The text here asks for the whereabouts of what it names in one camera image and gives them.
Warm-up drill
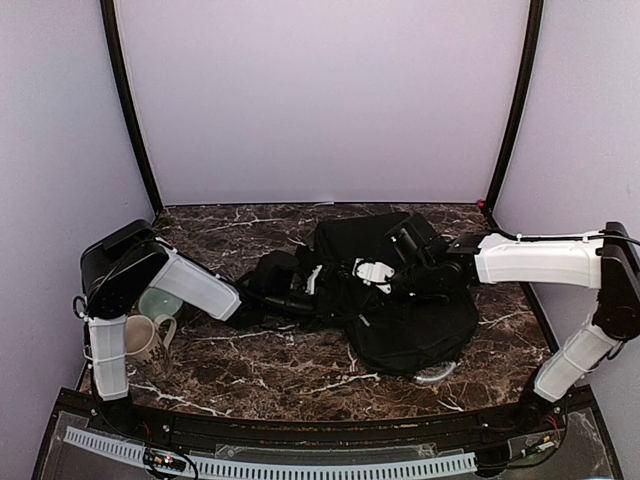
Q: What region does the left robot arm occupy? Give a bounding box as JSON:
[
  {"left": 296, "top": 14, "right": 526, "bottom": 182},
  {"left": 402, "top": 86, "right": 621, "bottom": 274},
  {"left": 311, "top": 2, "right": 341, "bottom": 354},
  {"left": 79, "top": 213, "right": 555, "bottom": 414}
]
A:
[{"left": 76, "top": 219, "right": 316, "bottom": 436}]

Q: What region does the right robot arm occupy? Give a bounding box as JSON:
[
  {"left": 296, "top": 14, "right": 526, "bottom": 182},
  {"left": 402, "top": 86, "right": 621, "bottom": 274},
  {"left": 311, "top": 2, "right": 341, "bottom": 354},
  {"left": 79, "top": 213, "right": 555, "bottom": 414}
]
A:
[{"left": 383, "top": 221, "right": 639, "bottom": 434}]

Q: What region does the black frame post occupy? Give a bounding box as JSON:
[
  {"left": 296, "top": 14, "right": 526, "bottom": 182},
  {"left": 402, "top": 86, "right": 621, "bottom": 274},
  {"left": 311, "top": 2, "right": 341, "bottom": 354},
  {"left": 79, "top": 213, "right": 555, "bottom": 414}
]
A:
[
  {"left": 484, "top": 0, "right": 544, "bottom": 212},
  {"left": 100, "top": 0, "right": 164, "bottom": 216}
]

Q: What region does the right black frame post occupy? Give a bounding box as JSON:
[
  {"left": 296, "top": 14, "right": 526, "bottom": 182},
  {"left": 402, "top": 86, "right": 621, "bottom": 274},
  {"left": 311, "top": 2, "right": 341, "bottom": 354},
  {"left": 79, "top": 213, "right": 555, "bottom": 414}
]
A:
[{"left": 484, "top": 0, "right": 544, "bottom": 212}]

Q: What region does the white slotted cable duct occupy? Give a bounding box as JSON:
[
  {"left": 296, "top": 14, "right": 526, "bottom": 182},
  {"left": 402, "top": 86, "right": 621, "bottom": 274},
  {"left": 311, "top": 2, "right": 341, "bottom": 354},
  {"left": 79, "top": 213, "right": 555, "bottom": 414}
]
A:
[{"left": 63, "top": 427, "right": 477, "bottom": 479}]

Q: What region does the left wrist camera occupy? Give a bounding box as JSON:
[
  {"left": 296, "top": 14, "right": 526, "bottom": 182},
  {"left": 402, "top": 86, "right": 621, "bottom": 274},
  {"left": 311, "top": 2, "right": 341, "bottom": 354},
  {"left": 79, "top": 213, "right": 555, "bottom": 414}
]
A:
[{"left": 305, "top": 265, "right": 326, "bottom": 296}]

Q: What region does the black student bag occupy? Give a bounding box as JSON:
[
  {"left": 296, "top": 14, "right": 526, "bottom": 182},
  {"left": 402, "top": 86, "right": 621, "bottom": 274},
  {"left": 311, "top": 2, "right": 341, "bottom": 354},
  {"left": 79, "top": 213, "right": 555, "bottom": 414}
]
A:
[{"left": 295, "top": 212, "right": 479, "bottom": 377}]

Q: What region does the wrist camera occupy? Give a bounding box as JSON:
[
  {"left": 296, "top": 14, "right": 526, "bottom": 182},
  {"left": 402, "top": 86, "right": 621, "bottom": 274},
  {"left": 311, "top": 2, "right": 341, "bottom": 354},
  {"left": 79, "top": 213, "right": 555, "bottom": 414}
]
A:
[
  {"left": 352, "top": 258, "right": 396, "bottom": 295},
  {"left": 305, "top": 265, "right": 326, "bottom": 296}
]

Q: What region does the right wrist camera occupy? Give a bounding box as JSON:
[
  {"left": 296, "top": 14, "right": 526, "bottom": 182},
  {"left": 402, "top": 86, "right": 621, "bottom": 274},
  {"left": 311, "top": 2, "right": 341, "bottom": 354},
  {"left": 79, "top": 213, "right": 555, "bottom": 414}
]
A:
[{"left": 352, "top": 258, "right": 396, "bottom": 295}]

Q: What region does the cream patterned mug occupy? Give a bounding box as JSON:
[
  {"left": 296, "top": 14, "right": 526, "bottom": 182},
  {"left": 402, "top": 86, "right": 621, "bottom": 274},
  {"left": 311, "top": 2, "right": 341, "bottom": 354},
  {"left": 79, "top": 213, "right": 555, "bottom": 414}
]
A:
[{"left": 125, "top": 314, "right": 177, "bottom": 382}]

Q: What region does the green ceramic bowl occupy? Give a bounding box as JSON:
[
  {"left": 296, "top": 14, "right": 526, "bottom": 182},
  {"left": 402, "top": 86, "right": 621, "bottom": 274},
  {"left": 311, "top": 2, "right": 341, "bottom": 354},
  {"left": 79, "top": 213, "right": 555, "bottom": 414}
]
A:
[{"left": 138, "top": 288, "right": 183, "bottom": 319}]

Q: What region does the left black frame post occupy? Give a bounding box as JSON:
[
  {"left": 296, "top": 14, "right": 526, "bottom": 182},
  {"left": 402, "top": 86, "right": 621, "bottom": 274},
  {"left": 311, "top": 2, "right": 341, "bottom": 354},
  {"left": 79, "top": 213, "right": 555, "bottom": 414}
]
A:
[{"left": 100, "top": 0, "right": 164, "bottom": 216}]

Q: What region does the black front rail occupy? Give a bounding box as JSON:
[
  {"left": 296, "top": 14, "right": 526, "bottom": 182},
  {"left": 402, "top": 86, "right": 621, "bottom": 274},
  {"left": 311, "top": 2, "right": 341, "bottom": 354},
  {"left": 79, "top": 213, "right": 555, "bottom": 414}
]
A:
[{"left": 54, "top": 387, "right": 596, "bottom": 451}]

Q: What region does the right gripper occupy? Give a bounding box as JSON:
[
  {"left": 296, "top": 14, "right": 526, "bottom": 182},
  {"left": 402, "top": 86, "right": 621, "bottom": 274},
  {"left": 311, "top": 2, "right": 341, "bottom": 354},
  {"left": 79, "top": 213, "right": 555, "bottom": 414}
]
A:
[{"left": 362, "top": 256, "right": 439, "bottom": 321}]

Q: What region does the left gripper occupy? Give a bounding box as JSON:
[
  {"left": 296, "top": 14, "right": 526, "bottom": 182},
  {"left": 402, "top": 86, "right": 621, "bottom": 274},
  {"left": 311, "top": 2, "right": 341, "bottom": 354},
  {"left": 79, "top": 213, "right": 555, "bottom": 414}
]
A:
[{"left": 265, "top": 286, "right": 356, "bottom": 330}]

